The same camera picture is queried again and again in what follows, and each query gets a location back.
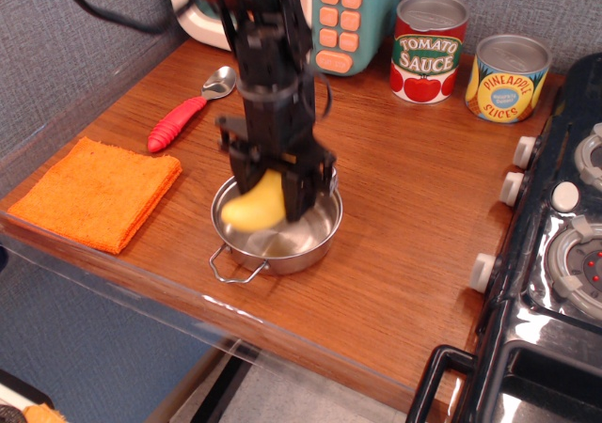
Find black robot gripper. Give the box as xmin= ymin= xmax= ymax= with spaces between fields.
xmin=215 ymin=86 xmax=336 ymax=222

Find yellow toy banana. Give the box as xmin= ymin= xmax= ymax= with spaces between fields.
xmin=220 ymin=169 xmax=286 ymax=233

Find small steel pan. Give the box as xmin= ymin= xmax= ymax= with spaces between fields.
xmin=209 ymin=174 xmax=343 ymax=284

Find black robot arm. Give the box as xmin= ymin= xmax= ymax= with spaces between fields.
xmin=205 ymin=0 xmax=336 ymax=222

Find teal toy microwave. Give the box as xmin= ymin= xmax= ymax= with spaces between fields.
xmin=172 ymin=0 xmax=399 ymax=86

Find orange folded cloth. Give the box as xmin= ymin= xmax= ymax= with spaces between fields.
xmin=8 ymin=137 xmax=182 ymax=255

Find tomato sauce can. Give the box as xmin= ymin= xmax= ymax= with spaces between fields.
xmin=389 ymin=0 xmax=468 ymax=104

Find white stove knob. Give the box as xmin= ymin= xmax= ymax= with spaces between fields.
xmin=499 ymin=172 xmax=524 ymax=207
xmin=513 ymin=136 xmax=537 ymax=169
xmin=469 ymin=253 xmax=497 ymax=293

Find pineapple slices can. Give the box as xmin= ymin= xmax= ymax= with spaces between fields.
xmin=465 ymin=34 xmax=552 ymax=124

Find clear acrylic table guard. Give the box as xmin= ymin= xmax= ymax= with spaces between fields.
xmin=3 ymin=41 xmax=413 ymax=411

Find black toy stove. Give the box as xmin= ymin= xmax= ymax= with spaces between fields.
xmin=404 ymin=52 xmax=602 ymax=423

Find orange object at corner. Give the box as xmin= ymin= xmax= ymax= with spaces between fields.
xmin=23 ymin=403 xmax=67 ymax=423

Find red handled metal spoon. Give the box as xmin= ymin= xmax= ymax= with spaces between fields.
xmin=147 ymin=66 xmax=237 ymax=153

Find black oven door handle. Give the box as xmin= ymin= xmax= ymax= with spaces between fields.
xmin=406 ymin=344 xmax=477 ymax=423

